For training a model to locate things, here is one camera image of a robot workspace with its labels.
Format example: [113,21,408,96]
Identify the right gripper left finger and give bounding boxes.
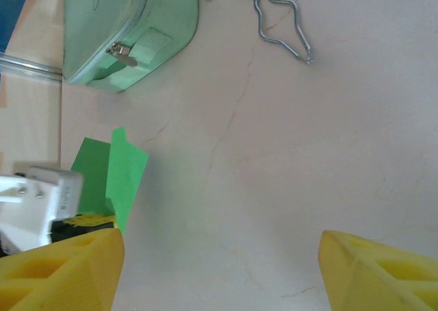
[0,228,125,311]

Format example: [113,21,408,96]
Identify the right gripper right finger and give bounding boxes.
[318,230,438,311]

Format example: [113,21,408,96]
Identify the green square paper sheet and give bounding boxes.
[70,127,150,235]

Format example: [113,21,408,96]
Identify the mint green zip pouch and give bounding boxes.
[62,0,200,93]

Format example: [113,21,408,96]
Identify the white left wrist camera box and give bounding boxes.
[0,166,85,256]

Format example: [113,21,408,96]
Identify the aluminium frame post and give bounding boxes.
[0,52,63,82]

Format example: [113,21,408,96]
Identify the metal wire tongs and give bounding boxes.
[197,0,315,65]

